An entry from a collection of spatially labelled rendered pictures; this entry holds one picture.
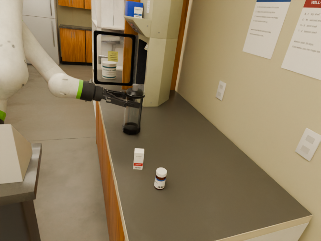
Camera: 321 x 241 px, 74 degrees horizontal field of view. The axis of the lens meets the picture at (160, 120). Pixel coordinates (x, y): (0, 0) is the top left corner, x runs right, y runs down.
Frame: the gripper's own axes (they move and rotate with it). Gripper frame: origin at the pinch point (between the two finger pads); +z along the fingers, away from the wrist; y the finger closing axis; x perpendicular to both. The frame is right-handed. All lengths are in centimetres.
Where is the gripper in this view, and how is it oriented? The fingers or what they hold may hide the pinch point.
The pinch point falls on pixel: (133, 101)
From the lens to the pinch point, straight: 114.3
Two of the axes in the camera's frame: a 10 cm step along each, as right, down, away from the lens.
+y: -3.3, -4.6, 8.3
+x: -3.4, 8.7, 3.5
